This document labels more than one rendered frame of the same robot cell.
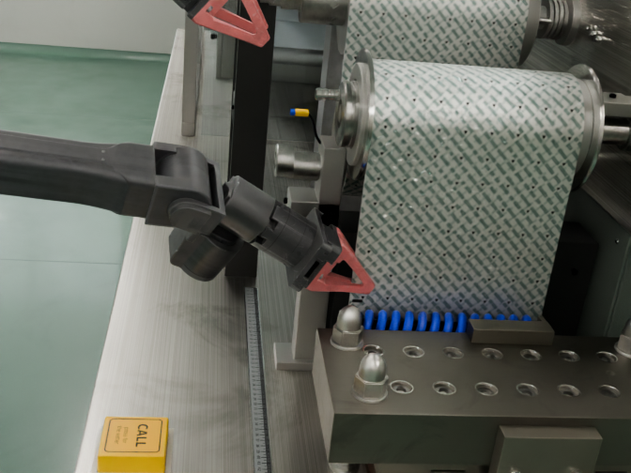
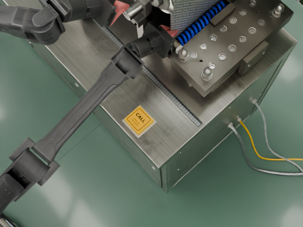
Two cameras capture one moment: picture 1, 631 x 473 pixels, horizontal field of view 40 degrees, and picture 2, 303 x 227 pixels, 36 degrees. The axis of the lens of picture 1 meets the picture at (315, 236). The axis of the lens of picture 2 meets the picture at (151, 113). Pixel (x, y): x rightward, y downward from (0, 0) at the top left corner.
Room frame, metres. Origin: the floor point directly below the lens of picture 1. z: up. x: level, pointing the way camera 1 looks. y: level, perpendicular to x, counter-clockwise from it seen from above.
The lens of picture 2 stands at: (0.34, 0.34, 2.39)
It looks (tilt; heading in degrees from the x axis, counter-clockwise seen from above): 73 degrees down; 332
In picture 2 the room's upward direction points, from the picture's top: 7 degrees counter-clockwise
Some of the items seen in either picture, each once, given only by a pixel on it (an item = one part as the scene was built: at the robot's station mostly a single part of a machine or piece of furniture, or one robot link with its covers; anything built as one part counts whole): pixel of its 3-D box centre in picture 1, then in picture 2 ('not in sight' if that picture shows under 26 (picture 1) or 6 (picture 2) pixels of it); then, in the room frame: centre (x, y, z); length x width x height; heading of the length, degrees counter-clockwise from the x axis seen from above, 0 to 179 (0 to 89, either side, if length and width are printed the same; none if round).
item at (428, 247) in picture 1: (454, 258); (198, 6); (0.90, -0.16, 1.10); 0.23 x 0.01 x 0.18; 98
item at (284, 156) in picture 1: (284, 160); (128, 13); (0.96, 0.05, 1.18); 0.04 x 0.02 x 0.04; 8
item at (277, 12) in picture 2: not in sight; (279, 9); (0.76, -0.39, 1.05); 0.04 x 0.04 x 0.04
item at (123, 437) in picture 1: (133, 444); (139, 120); (0.75, 0.17, 0.91); 0.07 x 0.07 x 0.02; 8
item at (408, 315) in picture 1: (451, 327); (202, 22); (0.88, -0.17, 1.03); 0.21 x 0.04 x 0.03; 98
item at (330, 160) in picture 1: (305, 257); (140, 25); (0.97, 0.01, 1.05); 0.06 x 0.05 x 0.31; 98
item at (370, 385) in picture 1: (372, 373); (207, 72); (0.72, -0.07, 1.05); 0.04 x 0.04 x 0.04
